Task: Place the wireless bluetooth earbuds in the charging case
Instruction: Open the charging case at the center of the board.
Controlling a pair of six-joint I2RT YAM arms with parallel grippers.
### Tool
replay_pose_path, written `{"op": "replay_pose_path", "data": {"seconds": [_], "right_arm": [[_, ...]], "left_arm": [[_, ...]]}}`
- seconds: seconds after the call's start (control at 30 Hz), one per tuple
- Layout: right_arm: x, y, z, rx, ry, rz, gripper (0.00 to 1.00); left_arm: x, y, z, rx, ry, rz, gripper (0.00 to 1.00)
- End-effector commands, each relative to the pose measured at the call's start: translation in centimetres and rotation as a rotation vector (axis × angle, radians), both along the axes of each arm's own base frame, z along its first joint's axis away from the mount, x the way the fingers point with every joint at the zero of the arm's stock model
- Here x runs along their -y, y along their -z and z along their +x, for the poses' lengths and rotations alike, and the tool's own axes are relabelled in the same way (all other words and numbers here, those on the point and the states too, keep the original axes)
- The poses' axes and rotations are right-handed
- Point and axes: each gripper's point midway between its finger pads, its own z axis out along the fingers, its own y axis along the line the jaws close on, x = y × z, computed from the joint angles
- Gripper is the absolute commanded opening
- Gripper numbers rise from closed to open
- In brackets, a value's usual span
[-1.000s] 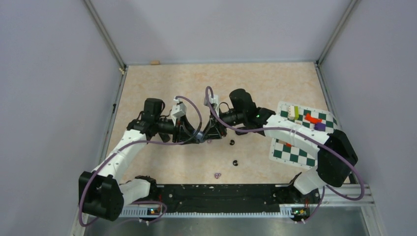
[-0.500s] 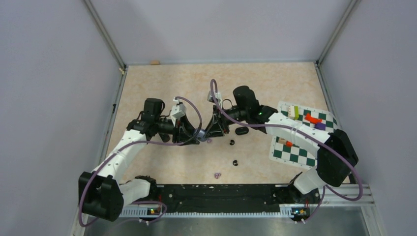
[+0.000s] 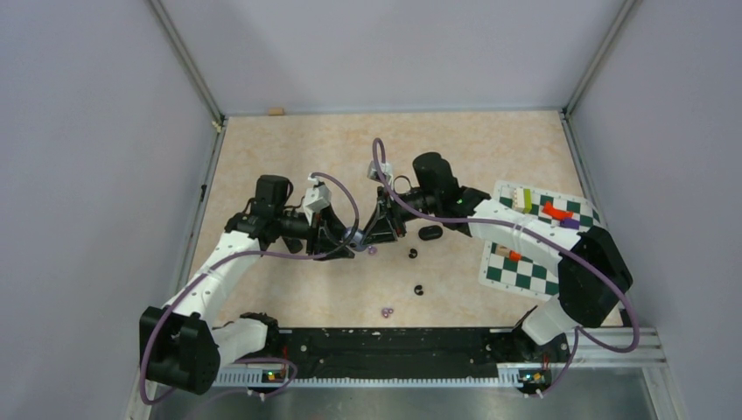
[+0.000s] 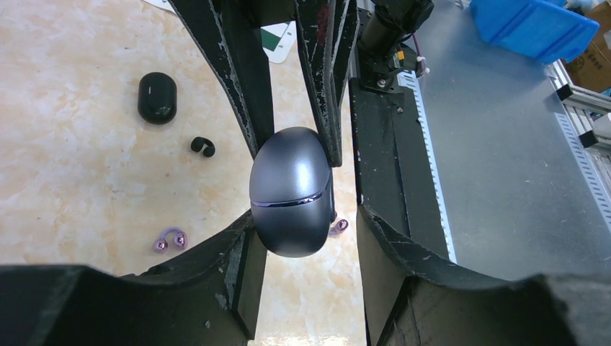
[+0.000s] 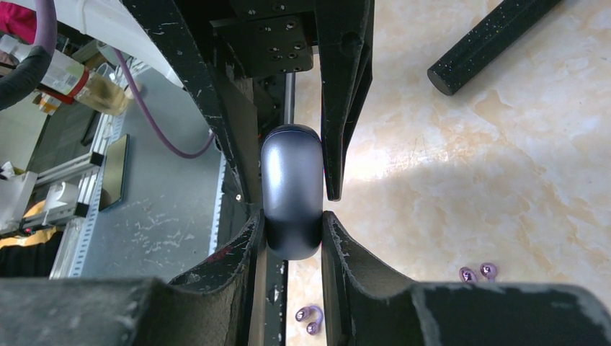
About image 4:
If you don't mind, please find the blue plastic bin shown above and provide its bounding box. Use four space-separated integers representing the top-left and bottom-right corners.
469 0 599 64

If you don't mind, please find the black earbud charging case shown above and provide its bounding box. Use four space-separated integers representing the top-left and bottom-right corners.
137 72 177 125

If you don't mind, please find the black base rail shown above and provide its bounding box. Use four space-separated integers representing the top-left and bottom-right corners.
349 9 456 262

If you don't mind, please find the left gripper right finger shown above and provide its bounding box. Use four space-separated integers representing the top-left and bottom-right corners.
357 205 610 345

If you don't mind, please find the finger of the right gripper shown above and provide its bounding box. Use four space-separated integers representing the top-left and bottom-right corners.
295 0 360 167
171 0 275 157

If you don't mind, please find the green white chessboard mat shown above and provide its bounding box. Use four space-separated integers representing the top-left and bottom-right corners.
148 1 295 64

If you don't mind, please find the black earbud upper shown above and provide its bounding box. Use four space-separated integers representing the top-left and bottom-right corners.
190 136 216 158

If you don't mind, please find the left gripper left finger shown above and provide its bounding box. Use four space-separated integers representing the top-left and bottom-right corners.
1 212 267 345

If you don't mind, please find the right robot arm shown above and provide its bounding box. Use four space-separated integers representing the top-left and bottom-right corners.
171 0 434 167

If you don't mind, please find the purple earbud charging case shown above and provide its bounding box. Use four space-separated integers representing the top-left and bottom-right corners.
249 127 335 258

